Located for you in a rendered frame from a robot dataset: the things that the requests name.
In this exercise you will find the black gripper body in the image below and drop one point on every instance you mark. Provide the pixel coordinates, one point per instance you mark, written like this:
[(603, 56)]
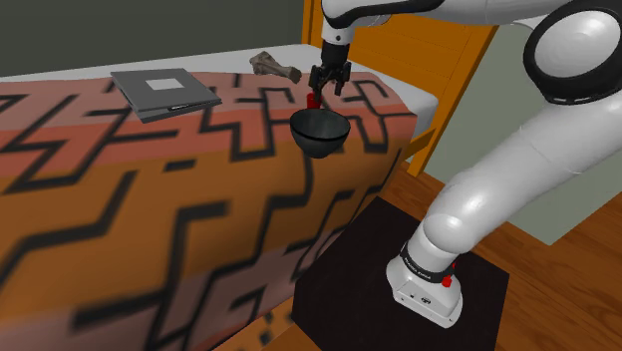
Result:
[(334, 56)]

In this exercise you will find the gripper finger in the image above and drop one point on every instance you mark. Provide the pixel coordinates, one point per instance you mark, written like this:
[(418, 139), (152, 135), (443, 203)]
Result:
[(341, 80), (315, 83)]

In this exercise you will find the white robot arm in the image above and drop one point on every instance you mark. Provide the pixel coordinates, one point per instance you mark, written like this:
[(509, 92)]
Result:
[(510, 160)]

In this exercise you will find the small red cup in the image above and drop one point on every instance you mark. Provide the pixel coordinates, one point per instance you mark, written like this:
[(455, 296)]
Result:
[(311, 101)]

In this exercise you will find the grey-brown bone-shaped object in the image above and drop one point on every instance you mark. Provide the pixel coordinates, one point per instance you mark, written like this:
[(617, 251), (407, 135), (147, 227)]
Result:
[(272, 67)]

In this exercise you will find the black bowl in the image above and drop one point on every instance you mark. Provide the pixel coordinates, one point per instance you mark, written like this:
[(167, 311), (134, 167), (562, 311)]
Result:
[(319, 131)]

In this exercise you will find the grey book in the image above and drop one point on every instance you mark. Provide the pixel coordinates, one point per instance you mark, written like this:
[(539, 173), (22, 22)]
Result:
[(163, 95)]

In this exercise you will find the bed with patterned orange blanket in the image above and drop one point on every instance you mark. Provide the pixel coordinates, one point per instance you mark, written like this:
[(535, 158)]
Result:
[(146, 204)]

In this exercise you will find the dark robot stand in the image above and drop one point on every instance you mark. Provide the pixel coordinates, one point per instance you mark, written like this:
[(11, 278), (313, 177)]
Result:
[(369, 287)]

